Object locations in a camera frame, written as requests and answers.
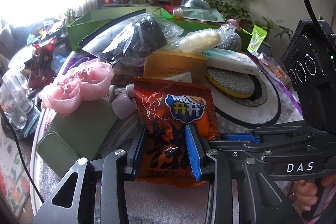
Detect orange snack bag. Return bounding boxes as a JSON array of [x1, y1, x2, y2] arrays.
[[134, 77, 219, 188]]

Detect green felt pouch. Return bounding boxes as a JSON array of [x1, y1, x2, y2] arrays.
[[37, 99, 117, 177]]

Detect pink fabric flower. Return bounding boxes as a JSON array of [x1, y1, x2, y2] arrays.
[[39, 59, 114, 115]]

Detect yellow cardboard box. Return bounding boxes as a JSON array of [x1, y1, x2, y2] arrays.
[[143, 50, 207, 85]]

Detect right hand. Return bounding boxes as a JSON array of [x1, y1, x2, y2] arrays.
[[294, 174, 335, 211]]

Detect silver yellow scrub pad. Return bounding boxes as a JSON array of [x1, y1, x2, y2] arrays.
[[206, 67, 255, 98]]

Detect white lotion tube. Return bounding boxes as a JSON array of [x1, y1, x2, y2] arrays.
[[201, 48, 260, 75]]

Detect steel wool scrubber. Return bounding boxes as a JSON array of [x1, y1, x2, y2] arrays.
[[217, 23, 242, 52]]

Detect green snack pouch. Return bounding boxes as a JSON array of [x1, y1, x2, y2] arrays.
[[248, 24, 268, 52]]

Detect white sponge in plastic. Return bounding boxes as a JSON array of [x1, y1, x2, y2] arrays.
[[165, 29, 221, 54]]

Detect black items zip bag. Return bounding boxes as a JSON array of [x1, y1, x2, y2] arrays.
[[79, 10, 184, 67]]

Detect red gift bag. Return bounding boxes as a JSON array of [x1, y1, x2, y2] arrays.
[[28, 38, 55, 89]]

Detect pale green refill pouch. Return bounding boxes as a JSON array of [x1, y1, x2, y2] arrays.
[[181, 6, 225, 23]]

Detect glass mug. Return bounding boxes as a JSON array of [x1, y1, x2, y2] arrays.
[[1, 71, 33, 130]]

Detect green box left compartment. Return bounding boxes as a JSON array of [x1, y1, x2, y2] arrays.
[[67, 6, 174, 51]]

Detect blue fluffy ring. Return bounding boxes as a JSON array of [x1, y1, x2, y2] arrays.
[[184, 0, 211, 10]]

